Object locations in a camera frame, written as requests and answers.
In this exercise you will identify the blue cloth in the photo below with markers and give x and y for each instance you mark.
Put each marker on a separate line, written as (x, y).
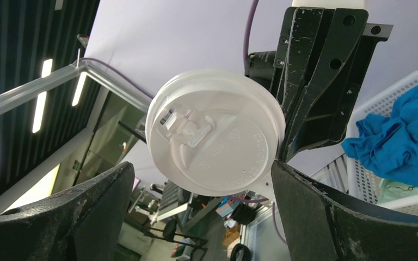
(388, 146)

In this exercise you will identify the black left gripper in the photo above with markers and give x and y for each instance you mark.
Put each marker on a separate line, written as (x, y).
(316, 72)

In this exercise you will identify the white coffee cup lid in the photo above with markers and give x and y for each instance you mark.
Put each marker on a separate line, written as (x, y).
(215, 133)

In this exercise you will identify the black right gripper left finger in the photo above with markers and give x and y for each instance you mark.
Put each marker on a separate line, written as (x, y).
(80, 223)

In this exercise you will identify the mint green cloth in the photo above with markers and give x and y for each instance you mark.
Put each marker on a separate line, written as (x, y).
(392, 190)

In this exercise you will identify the white plastic basket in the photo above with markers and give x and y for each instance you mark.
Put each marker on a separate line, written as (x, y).
(348, 174)

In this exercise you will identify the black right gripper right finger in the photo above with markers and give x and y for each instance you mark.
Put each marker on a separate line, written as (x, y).
(322, 223)

